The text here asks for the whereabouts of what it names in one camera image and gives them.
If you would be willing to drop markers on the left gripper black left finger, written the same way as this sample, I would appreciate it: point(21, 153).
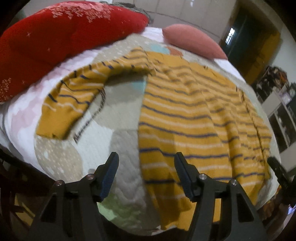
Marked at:
point(70, 211)

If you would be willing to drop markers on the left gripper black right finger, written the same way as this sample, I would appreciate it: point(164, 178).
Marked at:
point(223, 210)

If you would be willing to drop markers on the yellow striped knit sweater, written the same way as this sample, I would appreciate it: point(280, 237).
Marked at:
point(174, 106)

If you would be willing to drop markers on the white shelf unit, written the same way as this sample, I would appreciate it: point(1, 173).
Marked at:
point(281, 120)

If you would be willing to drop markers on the patterned patchwork bed cover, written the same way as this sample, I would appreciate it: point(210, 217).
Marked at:
point(89, 143)

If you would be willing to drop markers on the white pink fleece blanket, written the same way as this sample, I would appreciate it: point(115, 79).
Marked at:
point(19, 116)

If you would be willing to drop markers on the pink pillow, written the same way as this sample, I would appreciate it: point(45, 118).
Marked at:
point(193, 40)

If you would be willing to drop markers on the white glossy wardrobe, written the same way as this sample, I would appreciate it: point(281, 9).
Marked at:
point(209, 16)

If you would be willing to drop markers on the red floral quilt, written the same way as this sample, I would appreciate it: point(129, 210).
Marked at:
point(32, 47)

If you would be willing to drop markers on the grey cloth behind quilt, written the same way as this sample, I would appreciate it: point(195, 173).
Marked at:
point(131, 7)

